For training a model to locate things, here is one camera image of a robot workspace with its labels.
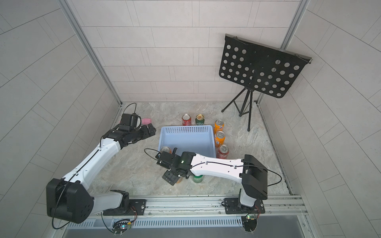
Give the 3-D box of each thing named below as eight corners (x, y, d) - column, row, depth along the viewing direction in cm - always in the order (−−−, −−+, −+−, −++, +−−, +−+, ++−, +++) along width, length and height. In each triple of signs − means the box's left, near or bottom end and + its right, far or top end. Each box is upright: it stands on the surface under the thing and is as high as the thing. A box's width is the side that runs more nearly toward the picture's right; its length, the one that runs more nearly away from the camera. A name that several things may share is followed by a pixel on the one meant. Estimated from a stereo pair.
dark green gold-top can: (195, 130, 103) (195, 121, 95) (195, 123, 106) (195, 114, 98) (204, 130, 103) (204, 121, 95) (203, 123, 106) (204, 114, 98)
